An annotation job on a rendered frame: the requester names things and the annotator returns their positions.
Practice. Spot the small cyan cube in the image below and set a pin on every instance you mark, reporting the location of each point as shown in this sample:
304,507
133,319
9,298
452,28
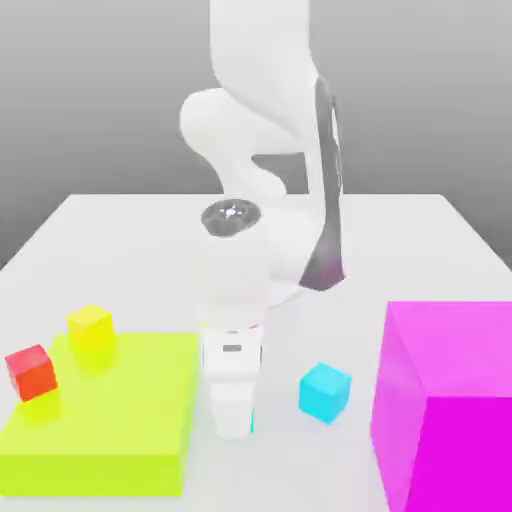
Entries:
324,394

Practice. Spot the large magenta box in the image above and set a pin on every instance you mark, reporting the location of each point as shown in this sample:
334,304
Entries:
460,420

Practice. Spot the small yellow cube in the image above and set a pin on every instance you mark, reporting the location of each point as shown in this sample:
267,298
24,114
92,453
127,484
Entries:
90,326

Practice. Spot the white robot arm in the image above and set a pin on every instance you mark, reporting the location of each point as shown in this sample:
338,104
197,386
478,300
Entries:
256,120

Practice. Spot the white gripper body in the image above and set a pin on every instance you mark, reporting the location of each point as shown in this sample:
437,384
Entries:
232,404

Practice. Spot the small red cube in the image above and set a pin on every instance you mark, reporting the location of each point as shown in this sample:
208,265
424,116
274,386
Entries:
32,376

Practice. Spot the large lime green box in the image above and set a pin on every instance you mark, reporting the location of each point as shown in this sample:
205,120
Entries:
120,400

